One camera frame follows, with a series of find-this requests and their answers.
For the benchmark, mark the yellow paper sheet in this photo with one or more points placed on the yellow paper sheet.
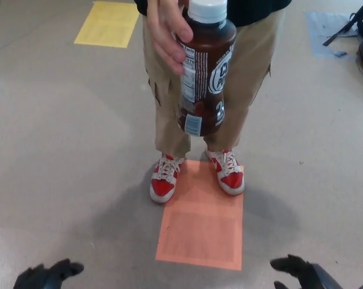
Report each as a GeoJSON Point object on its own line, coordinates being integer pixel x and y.
{"type": "Point", "coordinates": [106, 24]}

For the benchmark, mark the small blue tape scrap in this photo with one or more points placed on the small blue tape scrap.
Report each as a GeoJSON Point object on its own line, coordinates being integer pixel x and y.
{"type": "Point", "coordinates": [340, 54]}

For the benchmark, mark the blue paper sheet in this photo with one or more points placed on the blue paper sheet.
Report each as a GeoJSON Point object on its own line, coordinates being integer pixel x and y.
{"type": "Point", "coordinates": [322, 30]}

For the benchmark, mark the red white sneaker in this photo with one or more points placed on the red white sneaker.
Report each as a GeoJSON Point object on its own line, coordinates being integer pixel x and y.
{"type": "Point", "coordinates": [162, 186]}
{"type": "Point", "coordinates": [230, 180]}

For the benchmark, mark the person's right hand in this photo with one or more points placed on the person's right hand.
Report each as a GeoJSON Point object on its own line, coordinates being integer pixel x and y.
{"type": "Point", "coordinates": [166, 33]}

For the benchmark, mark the black shirt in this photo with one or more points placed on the black shirt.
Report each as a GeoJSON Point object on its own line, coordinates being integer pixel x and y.
{"type": "Point", "coordinates": [259, 9]}

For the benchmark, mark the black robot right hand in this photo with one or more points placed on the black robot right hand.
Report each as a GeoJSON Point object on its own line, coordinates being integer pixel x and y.
{"type": "Point", "coordinates": [313, 277]}

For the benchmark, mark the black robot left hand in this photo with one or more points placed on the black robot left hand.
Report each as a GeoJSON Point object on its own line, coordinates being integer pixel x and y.
{"type": "Point", "coordinates": [54, 275]}

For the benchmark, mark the brown protein shake bottle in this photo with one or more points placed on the brown protein shake bottle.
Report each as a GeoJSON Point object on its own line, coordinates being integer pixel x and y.
{"type": "Point", "coordinates": [208, 54]}

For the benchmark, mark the orange paper sheet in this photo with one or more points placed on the orange paper sheet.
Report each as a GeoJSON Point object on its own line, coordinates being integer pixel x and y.
{"type": "Point", "coordinates": [199, 234]}

